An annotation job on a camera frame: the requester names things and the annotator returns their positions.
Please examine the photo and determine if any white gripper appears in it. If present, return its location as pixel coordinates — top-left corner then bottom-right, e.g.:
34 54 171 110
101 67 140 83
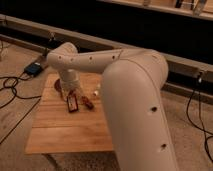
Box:
58 69 94 113

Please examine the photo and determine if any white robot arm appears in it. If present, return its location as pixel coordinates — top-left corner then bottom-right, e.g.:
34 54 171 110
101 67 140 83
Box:
47 42 179 171

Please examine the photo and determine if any small white toy object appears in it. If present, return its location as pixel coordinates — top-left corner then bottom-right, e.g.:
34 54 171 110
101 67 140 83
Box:
93 84 101 97

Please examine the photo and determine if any dark red round bowl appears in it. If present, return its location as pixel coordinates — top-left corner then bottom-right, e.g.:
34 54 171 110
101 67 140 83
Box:
54 79 62 93

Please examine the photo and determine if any wooden table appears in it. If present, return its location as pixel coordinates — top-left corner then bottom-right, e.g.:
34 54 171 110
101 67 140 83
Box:
25 73 113 154

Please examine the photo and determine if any black power adapter box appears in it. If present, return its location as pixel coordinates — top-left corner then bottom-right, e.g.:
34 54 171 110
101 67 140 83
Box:
24 63 43 76

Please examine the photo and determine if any black cable on floor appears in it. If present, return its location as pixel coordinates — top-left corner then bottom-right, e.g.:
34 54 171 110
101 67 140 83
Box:
0 49 54 145

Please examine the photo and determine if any wooden baseboard rail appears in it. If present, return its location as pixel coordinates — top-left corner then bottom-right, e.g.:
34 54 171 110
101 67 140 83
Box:
0 14 213 95

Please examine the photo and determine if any black cable at right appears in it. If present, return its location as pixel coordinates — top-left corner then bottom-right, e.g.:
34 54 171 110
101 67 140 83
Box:
185 70 213 164

